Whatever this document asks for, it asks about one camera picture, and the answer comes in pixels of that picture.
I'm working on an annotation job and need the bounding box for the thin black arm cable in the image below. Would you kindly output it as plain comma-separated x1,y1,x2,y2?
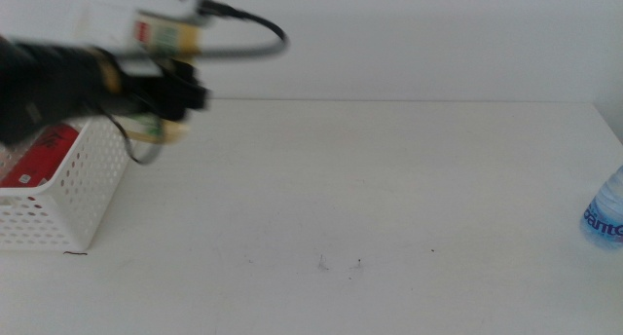
99,103,165,167

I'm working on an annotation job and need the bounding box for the clear water bottle blue label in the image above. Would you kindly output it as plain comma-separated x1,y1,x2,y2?
578,165,623,251

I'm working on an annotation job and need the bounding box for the yellow tea bottle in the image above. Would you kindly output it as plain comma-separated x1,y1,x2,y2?
121,13,202,146

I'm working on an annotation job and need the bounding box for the white perforated plastic basket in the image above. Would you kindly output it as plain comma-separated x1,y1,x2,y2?
0,115,130,252

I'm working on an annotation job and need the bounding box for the red cola can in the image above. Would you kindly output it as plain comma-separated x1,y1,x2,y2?
0,124,82,189

